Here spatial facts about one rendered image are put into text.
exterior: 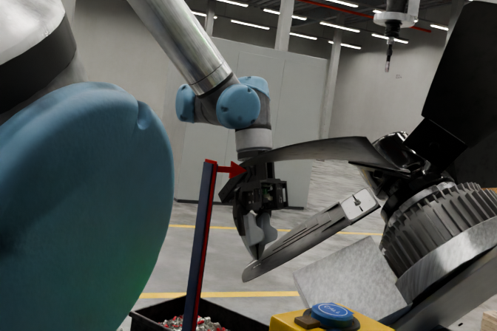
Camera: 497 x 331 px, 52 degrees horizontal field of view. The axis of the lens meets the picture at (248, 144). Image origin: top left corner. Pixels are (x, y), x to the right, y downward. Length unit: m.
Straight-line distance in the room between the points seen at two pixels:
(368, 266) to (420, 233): 0.10
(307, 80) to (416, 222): 6.69
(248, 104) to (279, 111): 6.47
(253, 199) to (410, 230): 0.30
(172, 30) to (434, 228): 0.51
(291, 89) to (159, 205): 7.19
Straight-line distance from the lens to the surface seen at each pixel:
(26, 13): 0.18
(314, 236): 0.98
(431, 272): 0.84
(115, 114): 0.18
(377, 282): 0.89
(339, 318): 0.51
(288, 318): 0.52
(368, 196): 1.02
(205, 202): 0.69
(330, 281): 0.89
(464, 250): 0.83
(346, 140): 0.68
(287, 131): 7.40
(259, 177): 1.00
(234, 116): 0.85
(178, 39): 0.84
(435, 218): 0.88
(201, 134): 6.92
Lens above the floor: 1.25
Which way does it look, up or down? 3 degrees down
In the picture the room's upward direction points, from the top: 8 degrees clockwise
